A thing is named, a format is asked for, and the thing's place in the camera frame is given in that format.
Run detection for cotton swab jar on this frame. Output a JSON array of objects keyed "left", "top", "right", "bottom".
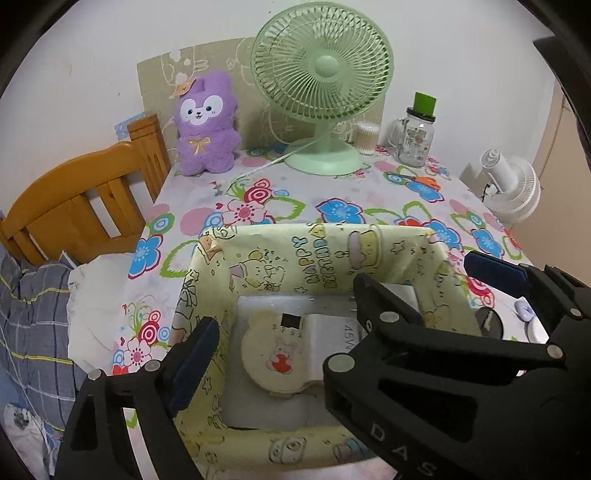
[{"left": 352, "top": 122, "right": 380, "bottom": 155}]

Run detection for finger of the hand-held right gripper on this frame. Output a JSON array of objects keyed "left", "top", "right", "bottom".
[
  {"left": 322, "top": 273, "right": 568, "bottom": 417},
  {"left": 464, "top": 251, "right": 591, "bottom": 344}
]

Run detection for floral tablecloth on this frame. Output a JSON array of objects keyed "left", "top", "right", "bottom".
[{"left": 111, "top": 145, "right": 555, "bottom": 480}]

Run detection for lilac oval case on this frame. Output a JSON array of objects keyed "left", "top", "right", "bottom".
[{"left": 513, "top": 298, "right": 539, "bottom": 321}]

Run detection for black round case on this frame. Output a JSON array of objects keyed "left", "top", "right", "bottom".
[{"left": 478, "top": 308, "right": 506, "bottom": 340}]

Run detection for orange-handled scissors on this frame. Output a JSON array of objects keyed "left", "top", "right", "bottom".
[{"left": 385, "top": 172, "right": 441, "bottom": 191}]

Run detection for white charger block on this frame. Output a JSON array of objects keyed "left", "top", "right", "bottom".
[{"left": 300, "top": 314, "right": 365, "bottom": 388}]

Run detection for plaid blanket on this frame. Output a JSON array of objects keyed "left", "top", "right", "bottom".
[{"left": 0, "top": 244, "right": 88, "bottom": 430}]

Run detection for white rounded case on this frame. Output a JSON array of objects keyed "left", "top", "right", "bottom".
[{"left": 526, "top": 318, "right": 555, "bottom": 344}]

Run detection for white pillow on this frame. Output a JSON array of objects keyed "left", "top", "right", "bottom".
[{"left": 68, "top": 253, "right": 148, "bottom": 370}]

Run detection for printed white cloth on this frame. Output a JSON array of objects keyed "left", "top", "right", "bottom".
[{"left": 4, "top": 402, "right": 61, "bottom": 480}]

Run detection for glass mug with green lid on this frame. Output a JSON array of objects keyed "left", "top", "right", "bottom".
[{"left": 390, "top": 92, "right": 438, "bottom": 168}]

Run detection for beige printed wall sheet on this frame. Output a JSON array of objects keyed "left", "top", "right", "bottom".
[{"left": 137, "top": 37, "right": 386, "bottom": 162}]

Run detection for green desk fan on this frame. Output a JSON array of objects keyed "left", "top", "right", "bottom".
[{"left": 250, "top": 4, "right": 394, "bottom": 176}]

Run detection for silver case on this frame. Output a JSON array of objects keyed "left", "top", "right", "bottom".
[{"left": 383, "top": 284, "right": 419, "bottom": 319}]

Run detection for cream bear-shaped compact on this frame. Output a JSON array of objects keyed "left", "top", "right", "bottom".
[{"left": 241, "top": 311, "right": 324, "bottom": 398}]

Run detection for blue patterned wall sticker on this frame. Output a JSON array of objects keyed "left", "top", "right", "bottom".
[{"left": 113, "top": 113, "right": 148, "bottom": 139}]

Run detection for white fan cable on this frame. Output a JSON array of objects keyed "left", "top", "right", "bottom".
[{"left": 222, "top": 136, "right": 324, "bottom": 185}]

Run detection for white clip fan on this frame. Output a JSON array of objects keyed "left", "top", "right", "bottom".
[{"left": 480, "top": 148, "right": 542, "bottom": 224}]

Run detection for yellow printed storage box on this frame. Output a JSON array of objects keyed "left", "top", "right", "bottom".
[{"left": 171, "top": 222, "right": 483, "bottom": 474}]

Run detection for beige door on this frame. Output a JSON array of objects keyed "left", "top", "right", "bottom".
[{"left": 531, "top": 80, "right": 585, "bottom": 199}]

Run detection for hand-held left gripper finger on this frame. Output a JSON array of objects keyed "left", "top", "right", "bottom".
[{"left": 54, "top": 318, "right": 220, "bottom": 480}]

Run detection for wooden headboard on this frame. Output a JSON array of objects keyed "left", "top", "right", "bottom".
[{"left": 0, "top": 114, "right": 172, "bottom": 266}]

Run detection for purple plush toy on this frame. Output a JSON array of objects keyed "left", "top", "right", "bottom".
[{"left": 173, "top": 70, "right": 241, "bottom": 177}]

